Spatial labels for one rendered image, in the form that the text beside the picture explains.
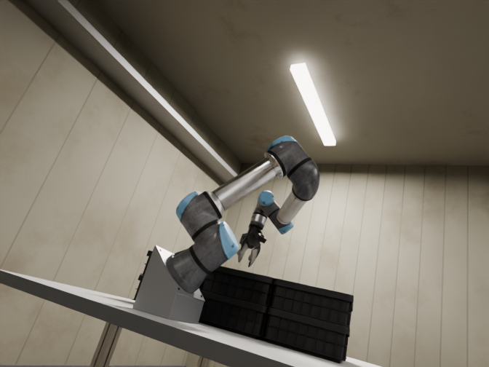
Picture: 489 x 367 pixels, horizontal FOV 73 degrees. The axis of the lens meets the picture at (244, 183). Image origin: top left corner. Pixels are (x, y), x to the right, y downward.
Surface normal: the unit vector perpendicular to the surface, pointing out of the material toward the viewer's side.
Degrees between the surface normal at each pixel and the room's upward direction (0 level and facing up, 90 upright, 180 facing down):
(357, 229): 90
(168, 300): 90
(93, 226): 90
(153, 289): 90
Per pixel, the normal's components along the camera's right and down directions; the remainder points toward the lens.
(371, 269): -0.43, -0.43
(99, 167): 0.87, 0.04
